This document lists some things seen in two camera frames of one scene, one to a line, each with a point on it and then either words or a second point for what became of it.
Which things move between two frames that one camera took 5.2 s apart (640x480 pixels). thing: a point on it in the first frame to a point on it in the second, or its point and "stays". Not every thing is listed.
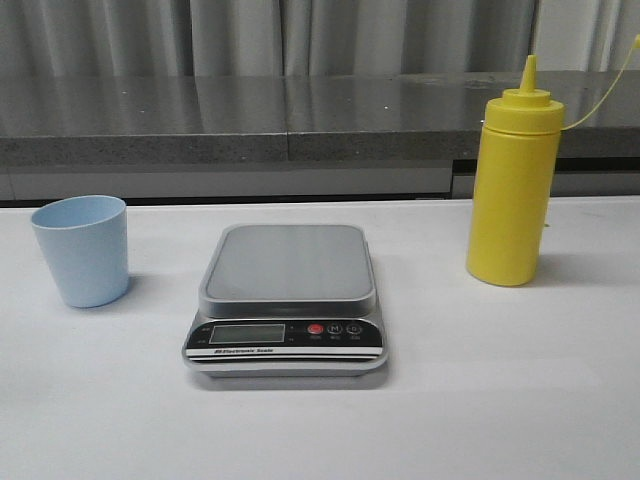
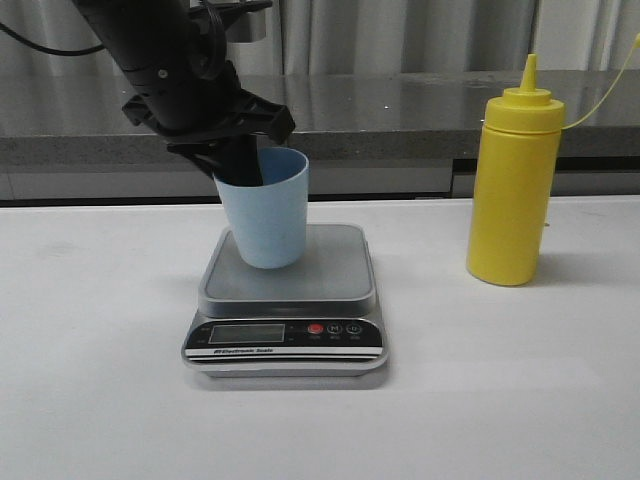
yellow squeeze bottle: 514,181 stays
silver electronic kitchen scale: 287,301 stays
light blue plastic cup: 85,239 to 269,221
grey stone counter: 295,136 stays
